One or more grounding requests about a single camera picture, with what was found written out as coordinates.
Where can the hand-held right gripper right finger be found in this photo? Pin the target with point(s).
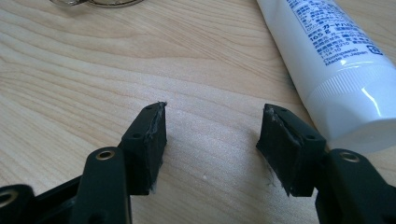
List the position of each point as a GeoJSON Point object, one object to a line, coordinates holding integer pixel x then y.
{"type": "Point", "coordinates": [286, 155]}

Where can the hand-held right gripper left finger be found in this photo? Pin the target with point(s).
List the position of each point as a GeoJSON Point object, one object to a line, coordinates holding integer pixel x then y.
{"type": "Point", "coordinates": [146, 155]}

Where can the white toothpaste tube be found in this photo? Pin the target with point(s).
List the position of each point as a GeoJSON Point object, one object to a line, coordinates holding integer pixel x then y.
{"type": "Point", "coordinates": [342, 102]}

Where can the clear glass mug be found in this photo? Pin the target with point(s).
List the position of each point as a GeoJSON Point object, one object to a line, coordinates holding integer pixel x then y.
{"type": "Point", "coordinates": [109, 3]}

